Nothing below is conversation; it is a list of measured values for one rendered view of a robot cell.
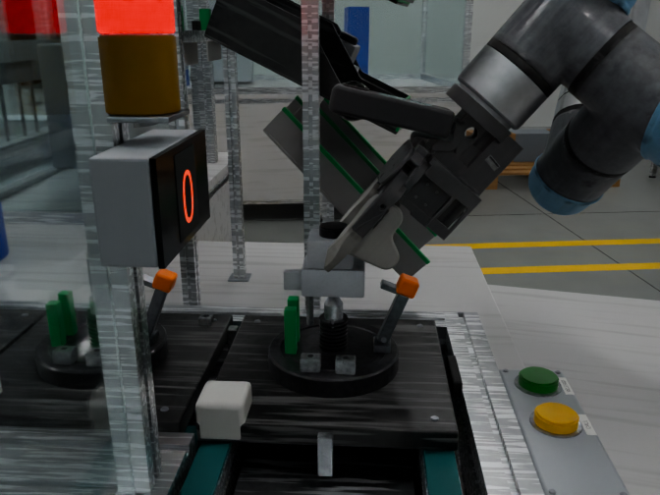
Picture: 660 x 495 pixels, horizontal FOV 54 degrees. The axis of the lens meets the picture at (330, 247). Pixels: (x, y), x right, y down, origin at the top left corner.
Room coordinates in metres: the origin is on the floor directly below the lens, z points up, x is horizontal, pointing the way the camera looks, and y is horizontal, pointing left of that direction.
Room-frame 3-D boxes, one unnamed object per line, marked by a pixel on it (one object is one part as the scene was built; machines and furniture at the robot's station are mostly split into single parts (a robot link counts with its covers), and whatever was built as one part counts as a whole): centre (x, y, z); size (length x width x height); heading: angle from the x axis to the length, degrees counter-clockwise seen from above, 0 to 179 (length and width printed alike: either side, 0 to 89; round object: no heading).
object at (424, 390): (0.63, 0.00, 0.96); 0.24 x 0.24 x 0.02; 86
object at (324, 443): (0.50, 0.00, 0.95); 0.01 x 0.01 x 0.04; 86
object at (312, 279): (0.63, 0.01, 1.09); 0.08 x 0.04 x 0.07; 86
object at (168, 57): (0.45, 0.13, 1.28); 0.05 x 0.05 x 0.05
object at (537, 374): (0.60, -0.22, 0.96); 0.04 x 0.04 x 0.02
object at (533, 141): (5.93, -1.91, 0.20); 1.20 x 0.80 x 0.41; 95
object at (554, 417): (0.53, -0.21, 0.96); 0.04 x 0.04 x 0.02
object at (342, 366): (0.57, -0.02, 1.00); 0.02 x 0.01 x 0.02; 86
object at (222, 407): (0.54, 0.10, 0.97); 0.05 x 0.05 x 0.04; 86
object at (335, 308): (0.63, 0.00, 1.04); 0.02 x 0.02 x 0.03
